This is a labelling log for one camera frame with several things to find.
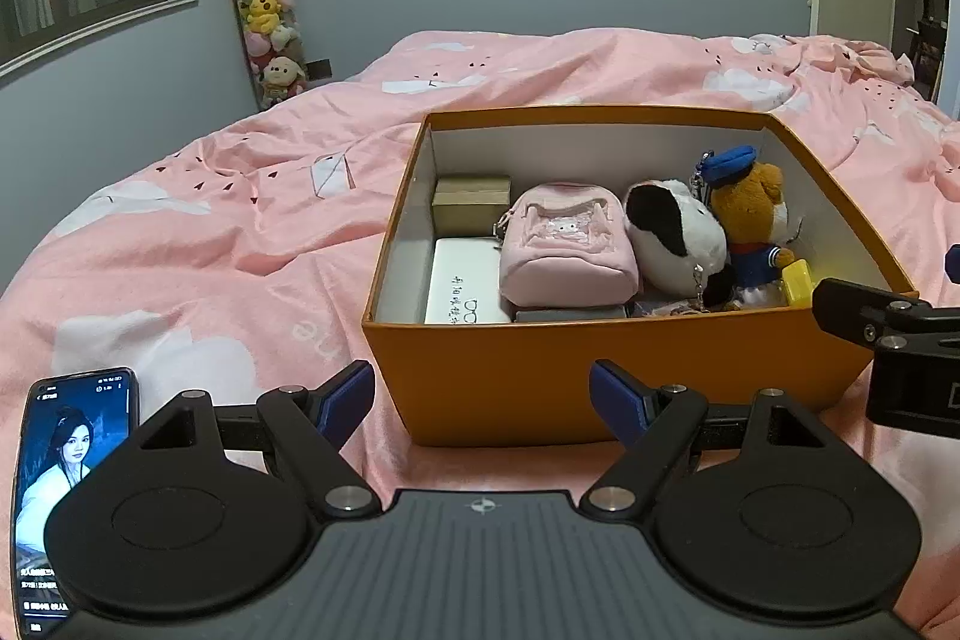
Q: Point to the black and white plush toy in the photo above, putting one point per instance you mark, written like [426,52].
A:
[675,220]

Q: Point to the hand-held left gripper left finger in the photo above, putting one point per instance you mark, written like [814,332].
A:
[349,400]

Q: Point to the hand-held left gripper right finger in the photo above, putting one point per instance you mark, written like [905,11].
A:
[615,404]

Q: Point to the flat grey box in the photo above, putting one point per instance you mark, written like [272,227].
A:
[570,314]

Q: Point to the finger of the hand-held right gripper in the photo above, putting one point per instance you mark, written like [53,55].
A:
[847,310]
[954,263]

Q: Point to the black smartphone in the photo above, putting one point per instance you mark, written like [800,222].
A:
[60,460]

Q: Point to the dark wooden furniture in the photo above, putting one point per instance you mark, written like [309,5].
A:
[930,33]

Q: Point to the white box with orange rim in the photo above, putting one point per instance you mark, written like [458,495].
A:
[525,377]

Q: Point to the white glossy box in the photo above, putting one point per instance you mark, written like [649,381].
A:
[457,280]

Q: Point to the pink cartoon pouch bag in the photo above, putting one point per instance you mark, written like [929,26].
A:
[570,265]

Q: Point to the black wall socket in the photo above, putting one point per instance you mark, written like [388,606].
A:
[318,70]

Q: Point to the small yellow block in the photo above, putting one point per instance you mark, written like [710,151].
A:
[799,284]

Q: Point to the small gold box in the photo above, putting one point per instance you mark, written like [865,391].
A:
[469,205]

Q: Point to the pink printed blanket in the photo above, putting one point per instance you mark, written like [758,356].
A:
[225,220]

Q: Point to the brown bear plush sailor hat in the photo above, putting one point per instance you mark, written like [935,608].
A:
[750,205]

